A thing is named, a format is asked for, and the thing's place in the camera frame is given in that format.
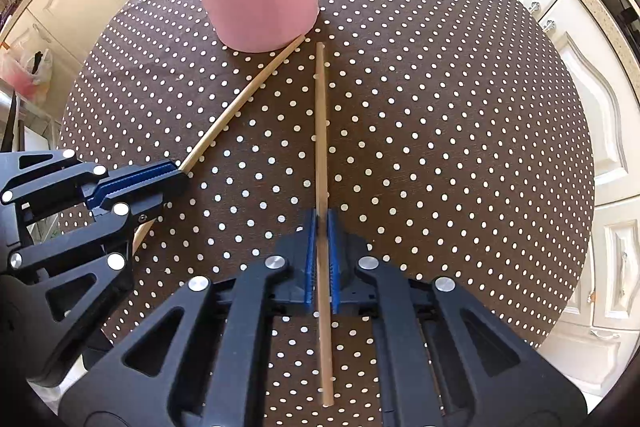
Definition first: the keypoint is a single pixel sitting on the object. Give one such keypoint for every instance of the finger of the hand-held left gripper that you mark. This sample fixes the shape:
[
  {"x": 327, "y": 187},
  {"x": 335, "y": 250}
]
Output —
[
  {"x": 132, "y": 182},
  {"x": 142, "y": 212}
]

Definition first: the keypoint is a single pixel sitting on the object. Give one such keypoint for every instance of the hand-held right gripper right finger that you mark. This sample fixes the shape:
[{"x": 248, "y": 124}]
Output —
[{"x": 334, "y": 267}]

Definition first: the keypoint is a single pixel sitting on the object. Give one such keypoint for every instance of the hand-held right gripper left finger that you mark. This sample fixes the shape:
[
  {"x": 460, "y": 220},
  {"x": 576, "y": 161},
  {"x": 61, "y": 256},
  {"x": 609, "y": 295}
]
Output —
[{"x": 310, "y": 267}]

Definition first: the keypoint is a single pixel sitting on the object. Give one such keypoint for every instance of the long wooden chopstick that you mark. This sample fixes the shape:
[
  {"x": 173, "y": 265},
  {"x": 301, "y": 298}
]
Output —
[
  {"x": 321, "y": 132},
  {"x": 240, "y": 94}
]

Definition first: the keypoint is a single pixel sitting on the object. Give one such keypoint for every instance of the pink plastic bag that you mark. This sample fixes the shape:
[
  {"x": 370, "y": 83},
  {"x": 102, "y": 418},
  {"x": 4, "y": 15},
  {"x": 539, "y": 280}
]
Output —
[{"x": 25, "y": 74}]

